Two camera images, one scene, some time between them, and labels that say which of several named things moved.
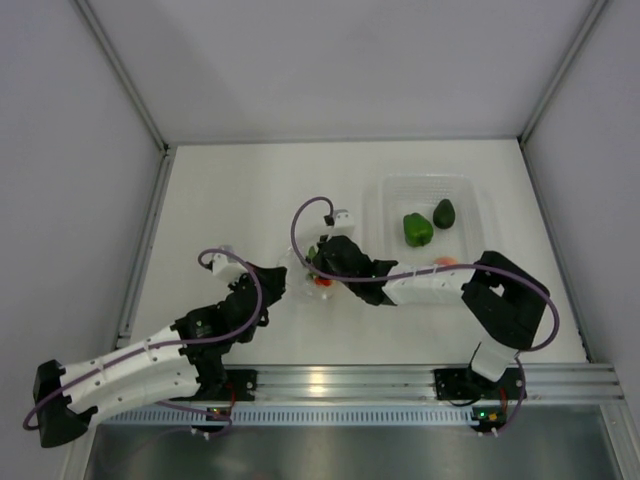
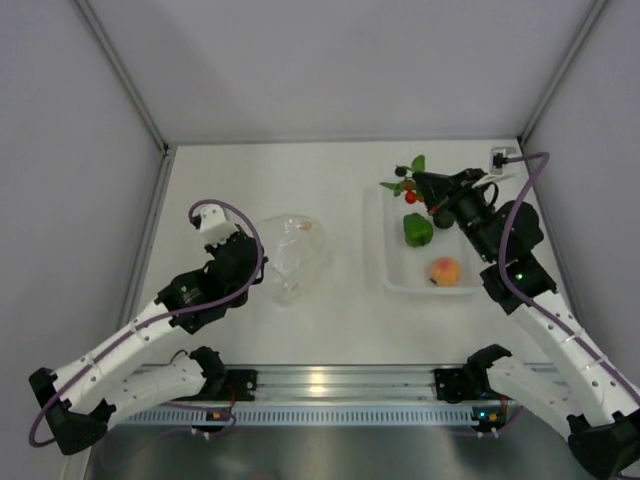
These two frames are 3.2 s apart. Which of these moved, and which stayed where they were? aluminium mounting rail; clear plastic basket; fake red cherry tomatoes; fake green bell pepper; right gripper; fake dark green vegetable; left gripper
Moved: left gripper; fake red cherry tomatoes; right gripper
Stayed: fake dark green vegetable; aluminium mounting rail; fake green bell pepper; clear plastic basket
